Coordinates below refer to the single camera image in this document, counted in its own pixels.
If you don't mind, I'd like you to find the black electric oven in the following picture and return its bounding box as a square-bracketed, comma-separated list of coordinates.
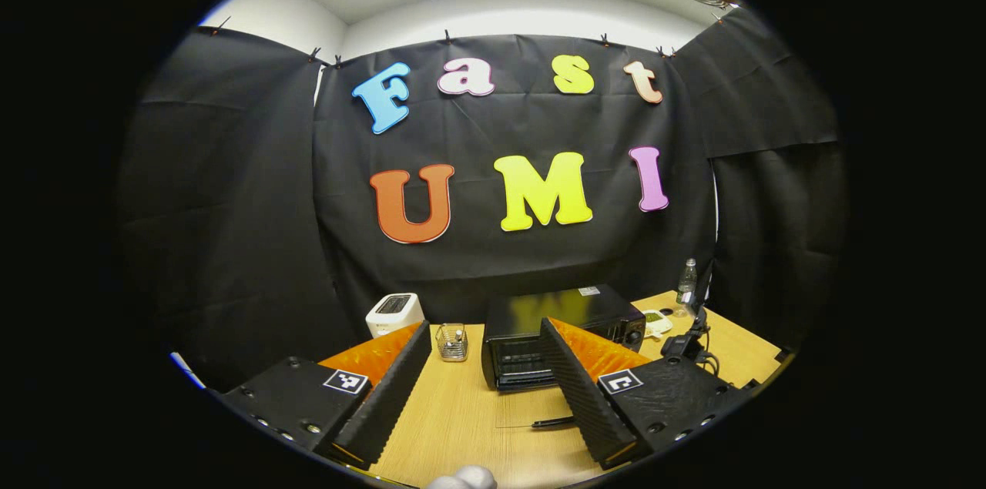
[481, 285, 648, 430]

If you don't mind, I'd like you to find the clear plastic water bottle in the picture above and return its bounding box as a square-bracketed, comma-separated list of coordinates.
[676, 258, 699, 318]

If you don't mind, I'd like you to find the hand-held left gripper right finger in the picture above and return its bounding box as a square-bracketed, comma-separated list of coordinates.
[538, 317, 752, 469]

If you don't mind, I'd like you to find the white toaster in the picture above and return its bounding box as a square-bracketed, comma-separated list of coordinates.
[365, 293, 425, 339]

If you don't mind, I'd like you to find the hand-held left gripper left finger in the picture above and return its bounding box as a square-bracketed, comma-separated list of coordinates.
[218, 320, 432, 472]

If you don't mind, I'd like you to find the black backdrop cloth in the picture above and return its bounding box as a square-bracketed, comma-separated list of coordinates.
[119, 8, 848, 390]

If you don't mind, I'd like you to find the small wire mesh holder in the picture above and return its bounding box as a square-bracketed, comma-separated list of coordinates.
[436, 323, 469, 363]

